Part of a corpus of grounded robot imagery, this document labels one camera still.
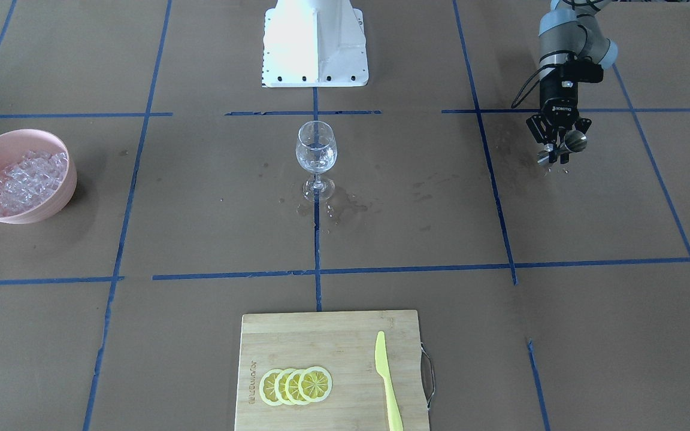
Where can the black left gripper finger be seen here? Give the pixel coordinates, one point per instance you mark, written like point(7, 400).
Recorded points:
point(546, 136)
point(574, 140)

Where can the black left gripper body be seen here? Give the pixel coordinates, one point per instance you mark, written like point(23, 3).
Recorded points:
point(557, 102)

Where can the steel double jigger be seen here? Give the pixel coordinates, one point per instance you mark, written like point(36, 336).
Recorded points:
point(558, 150)

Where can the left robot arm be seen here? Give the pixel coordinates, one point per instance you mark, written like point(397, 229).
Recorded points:
point(573, 51)

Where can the clear wine glass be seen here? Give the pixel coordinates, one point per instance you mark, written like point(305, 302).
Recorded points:
point(316, 152)

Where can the pile of clear ice cubes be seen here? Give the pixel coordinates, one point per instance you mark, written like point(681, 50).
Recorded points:
point(31, 181)

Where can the bamboo cutting board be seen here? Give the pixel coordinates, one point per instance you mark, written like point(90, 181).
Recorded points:
point(343, 343)

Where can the yellow plastic knife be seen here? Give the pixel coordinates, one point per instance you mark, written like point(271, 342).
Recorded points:
point(393, 415)

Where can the lemon slice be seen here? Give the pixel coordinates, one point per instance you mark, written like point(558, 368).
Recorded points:
point(268, 388)
point(315, 384)
point(292, 392)
point(280, 386)

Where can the pink bowl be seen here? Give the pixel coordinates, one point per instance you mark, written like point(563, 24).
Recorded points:
point(14, 145)

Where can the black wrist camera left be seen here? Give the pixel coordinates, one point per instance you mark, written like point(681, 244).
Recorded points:
point(582, 71)

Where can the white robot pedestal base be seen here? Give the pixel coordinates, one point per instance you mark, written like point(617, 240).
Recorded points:
point(314, 44)

